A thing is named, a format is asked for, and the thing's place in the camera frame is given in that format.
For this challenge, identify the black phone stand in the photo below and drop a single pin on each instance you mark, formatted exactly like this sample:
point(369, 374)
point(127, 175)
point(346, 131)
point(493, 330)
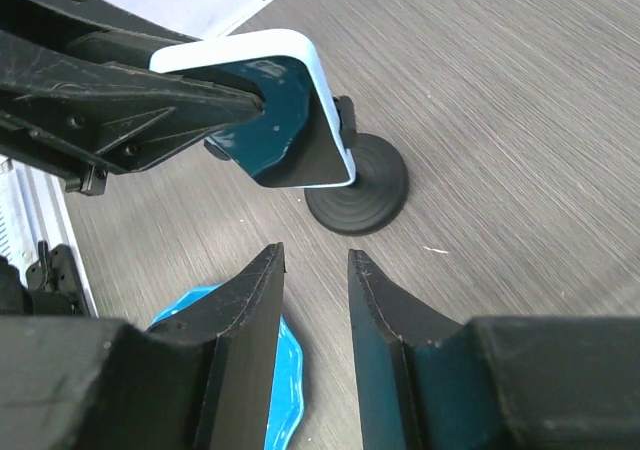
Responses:
point(354, 183)

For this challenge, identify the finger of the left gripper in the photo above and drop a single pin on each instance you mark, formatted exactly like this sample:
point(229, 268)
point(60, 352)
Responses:
point(75, 20)
point(90, 107)

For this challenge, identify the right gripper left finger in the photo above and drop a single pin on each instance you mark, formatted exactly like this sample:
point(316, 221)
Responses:
point(200, 379)

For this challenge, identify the white cable duct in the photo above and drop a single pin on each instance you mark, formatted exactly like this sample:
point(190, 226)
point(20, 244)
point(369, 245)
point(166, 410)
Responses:
point(20, 229)

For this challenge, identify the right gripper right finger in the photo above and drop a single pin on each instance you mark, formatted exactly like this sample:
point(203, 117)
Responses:
point(425, 381)

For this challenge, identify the phone with light blue case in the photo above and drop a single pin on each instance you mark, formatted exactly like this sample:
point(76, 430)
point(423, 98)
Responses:
point(281, 63)

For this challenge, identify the blue polka dot plate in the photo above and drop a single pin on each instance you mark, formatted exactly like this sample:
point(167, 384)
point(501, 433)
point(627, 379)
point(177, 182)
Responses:
point(287, 396)

